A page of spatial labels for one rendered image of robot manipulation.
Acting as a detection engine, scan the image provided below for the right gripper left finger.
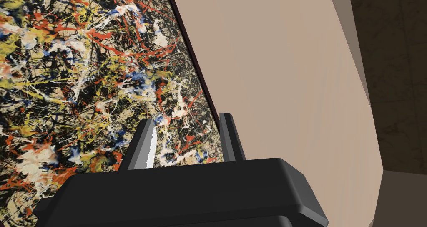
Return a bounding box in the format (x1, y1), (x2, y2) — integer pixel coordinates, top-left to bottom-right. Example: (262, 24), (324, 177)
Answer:
(119, 118), (158, 171)

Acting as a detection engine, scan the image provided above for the multicoloured splatter painting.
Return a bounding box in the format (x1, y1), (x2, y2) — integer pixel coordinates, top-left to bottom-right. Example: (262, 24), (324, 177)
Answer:
(0, 0), (224, 227)

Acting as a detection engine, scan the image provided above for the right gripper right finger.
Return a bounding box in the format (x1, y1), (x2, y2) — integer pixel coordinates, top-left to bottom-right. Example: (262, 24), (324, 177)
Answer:
(219, 113), (246, 163)

